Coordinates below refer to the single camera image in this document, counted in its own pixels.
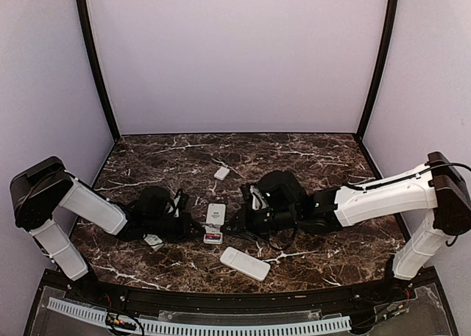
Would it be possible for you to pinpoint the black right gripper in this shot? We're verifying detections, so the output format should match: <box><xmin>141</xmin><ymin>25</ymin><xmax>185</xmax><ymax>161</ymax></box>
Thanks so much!
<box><xmin>221</xmin><ymin>201</ymin><xmax>299</xmax><ymax>243</ymax></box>

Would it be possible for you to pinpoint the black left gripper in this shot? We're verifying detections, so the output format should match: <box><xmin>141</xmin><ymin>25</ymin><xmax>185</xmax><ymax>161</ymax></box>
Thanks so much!
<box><xmin>146</xmin><ymin>212</ymin><xmax>206</xmax><ymax>244</ymax></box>

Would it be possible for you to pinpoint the white TCL remote control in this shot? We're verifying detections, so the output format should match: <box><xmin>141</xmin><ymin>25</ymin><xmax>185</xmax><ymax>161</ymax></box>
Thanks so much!
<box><xmin>203</xmin><ymin>204</ymin><xmax>226</xmax><ymax>245</ymax></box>

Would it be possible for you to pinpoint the white battery cover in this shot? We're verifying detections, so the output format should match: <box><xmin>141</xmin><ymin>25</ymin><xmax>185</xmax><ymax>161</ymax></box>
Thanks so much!
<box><xmin>213</xmin><ymin>166</ymin><xmax>230</xmax><ymax>181</ymax></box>

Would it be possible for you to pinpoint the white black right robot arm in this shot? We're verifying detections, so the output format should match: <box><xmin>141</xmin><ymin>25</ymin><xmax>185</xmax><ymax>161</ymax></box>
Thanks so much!
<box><xmin>221</xmin><ymin>151</ymin><xmax>470</xmax><ymax>302</ymax></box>

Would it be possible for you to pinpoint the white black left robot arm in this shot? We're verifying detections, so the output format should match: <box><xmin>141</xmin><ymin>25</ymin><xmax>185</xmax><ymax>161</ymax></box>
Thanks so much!
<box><xmin>10</xmin><ymin>156</ymin><xmax>205</xmax><ymax>304</ymax></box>

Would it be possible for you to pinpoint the small white buttoned remote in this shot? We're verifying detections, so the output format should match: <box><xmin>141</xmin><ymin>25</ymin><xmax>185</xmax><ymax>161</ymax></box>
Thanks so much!
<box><xmin>144</xmin><ymin>235</ymin><xmax>164</xmax><ymax>251</ymax></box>

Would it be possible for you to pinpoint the white remote face down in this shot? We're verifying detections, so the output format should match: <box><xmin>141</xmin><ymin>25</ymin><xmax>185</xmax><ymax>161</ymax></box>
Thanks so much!
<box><xmin>219</xmin><ymin>247</ymin><xmax>271</xmax><ymax>282</ymax></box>

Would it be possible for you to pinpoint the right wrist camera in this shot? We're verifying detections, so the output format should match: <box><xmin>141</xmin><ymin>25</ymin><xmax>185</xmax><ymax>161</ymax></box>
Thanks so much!
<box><xmin>240</xmin><ymin>184</ymin><xmax>268</xmax><ymax>211</ymax></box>

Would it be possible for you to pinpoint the white slotted cable duct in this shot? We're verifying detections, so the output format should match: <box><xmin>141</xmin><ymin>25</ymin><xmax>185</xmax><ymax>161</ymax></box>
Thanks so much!
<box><xmin>47</xmin><ymin>297</ymin><xmax>351</xmax><ymax>335</ymax></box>

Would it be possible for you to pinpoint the black front rail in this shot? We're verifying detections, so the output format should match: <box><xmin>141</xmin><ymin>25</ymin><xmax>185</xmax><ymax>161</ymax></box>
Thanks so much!
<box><xmin>82</xmin><ymin>281</ymin><xmax>392</xmax><ymax>314</ymax></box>

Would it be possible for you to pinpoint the black right corner post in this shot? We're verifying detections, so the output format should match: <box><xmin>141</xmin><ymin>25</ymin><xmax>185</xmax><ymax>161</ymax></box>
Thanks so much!
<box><xmin>355</xmin><ymin>0</ymin><xmax>398</xmax><ymax>143</ymax></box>

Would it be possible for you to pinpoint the black corner post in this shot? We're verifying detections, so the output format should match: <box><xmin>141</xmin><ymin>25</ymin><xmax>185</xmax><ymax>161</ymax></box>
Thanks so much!
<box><xmin>355</xmin><ymin>0</ymin><xmax>398</xmax><ymax>143</ymax></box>
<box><xmin>75</xmin><ymin>0</ymin><xmax>121</xmax><ymax>142</ymax></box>

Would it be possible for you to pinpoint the black left corner post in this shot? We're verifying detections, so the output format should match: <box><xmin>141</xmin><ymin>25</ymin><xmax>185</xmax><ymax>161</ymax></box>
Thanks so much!
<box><xmin>75</xmin><ymin>0</ymin><xmax>121</xmax><ymax>142</ymax></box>

